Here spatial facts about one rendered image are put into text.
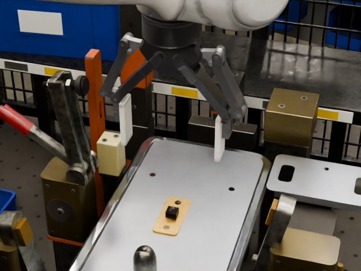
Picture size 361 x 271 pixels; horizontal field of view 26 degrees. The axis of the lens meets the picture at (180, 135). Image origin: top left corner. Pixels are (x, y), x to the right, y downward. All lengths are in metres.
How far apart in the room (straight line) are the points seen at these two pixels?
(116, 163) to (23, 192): 0.53
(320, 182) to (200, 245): 0.24
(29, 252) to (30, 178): 0.71
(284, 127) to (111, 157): 0.30
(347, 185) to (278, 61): 0.36
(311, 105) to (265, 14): 0.60
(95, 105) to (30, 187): 0.56
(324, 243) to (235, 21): 0.43
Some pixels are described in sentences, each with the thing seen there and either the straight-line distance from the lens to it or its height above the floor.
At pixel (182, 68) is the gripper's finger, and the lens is 1.00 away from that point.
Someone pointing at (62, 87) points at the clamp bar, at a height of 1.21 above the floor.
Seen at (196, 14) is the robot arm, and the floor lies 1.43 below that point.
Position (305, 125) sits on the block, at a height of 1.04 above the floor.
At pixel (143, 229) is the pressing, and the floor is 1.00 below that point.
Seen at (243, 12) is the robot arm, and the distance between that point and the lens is 0.74.
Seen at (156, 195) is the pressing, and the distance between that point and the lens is 1.22.
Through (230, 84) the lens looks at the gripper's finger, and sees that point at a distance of 1.01.
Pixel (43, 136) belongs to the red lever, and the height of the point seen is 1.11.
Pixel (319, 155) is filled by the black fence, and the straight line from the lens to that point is 1.73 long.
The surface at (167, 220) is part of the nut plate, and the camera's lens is 1.16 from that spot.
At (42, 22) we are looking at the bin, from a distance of 1.52.
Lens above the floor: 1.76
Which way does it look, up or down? 35 degrees down
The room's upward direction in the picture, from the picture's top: straight up
